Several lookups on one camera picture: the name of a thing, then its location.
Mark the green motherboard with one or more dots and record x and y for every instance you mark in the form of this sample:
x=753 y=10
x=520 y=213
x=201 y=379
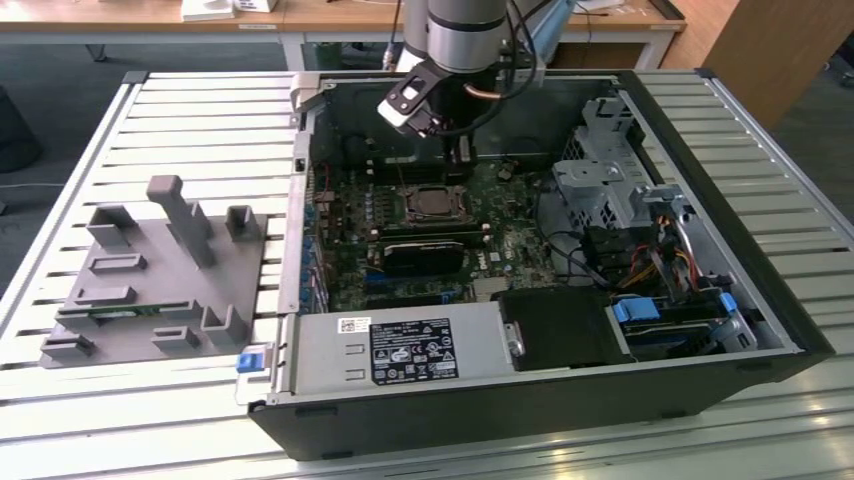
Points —
x=527 y=250

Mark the grey parts rack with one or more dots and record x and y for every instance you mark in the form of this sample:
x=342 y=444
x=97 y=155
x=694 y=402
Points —
x=167 y=280

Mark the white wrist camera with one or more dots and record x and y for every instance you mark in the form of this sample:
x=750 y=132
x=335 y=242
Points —
x=407 y=107

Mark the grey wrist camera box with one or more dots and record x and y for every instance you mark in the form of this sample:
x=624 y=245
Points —
x=534 y=75

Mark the grey power supply unit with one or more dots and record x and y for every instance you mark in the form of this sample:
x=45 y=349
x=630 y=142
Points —
x=334 y=370

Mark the wooden cabinet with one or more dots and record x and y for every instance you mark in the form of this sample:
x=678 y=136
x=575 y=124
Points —
x=767 y=50

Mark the blue case latch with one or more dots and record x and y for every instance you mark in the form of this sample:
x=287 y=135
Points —
x=248 y=362

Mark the round coin battery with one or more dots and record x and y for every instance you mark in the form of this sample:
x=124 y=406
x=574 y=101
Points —
x=504 y=173

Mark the white paper sheets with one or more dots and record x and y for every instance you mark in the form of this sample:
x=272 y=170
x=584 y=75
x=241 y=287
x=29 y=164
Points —
x=596 y=5

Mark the metal drive cage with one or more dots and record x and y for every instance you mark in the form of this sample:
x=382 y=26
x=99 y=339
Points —
x=600 y=185

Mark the black PC case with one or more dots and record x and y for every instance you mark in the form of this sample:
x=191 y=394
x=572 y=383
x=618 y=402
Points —
x=467 y=425

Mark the silver CPU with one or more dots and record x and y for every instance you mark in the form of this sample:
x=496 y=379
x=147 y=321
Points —
x=432 y=201

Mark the black plastic air shroud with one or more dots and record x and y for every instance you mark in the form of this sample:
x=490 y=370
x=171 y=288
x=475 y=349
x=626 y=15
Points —
x=560 y=325

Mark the blue plastic clip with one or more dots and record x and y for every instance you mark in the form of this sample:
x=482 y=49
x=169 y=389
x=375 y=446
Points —
x=727 y=305

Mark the white box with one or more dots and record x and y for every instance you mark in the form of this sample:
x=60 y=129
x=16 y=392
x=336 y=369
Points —
x=207 y=14

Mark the green RAM stick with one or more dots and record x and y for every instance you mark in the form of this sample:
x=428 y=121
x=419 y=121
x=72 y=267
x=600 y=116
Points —
x=143 y=312

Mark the black graphics card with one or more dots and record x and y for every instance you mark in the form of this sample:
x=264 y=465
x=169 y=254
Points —
x=423 y=260

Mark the CPU socket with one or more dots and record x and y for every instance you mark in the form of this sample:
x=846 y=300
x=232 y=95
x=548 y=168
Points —
x=399 y=212

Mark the blue disk carrier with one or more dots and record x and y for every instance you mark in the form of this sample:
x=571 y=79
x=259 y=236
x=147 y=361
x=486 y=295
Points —
x=634 y=310

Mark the silver chipset heatsink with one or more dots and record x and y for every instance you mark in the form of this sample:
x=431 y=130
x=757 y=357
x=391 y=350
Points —
x=490 y=290

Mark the thin metal locking lever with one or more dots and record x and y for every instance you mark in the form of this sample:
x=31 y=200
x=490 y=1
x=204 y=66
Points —
x=400 y=175

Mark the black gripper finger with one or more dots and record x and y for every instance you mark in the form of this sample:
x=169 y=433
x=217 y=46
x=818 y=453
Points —
x=451 y=160
x=470 y=160

